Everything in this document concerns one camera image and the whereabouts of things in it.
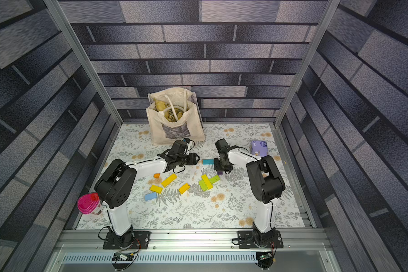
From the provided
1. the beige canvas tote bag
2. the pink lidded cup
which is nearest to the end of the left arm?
the beige canvas tote bag

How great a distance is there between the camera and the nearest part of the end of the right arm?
2.42 feet

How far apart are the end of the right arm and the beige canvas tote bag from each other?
0.18 meters

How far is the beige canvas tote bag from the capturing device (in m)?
0.89

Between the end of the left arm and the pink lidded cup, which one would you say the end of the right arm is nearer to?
the end of the left arm
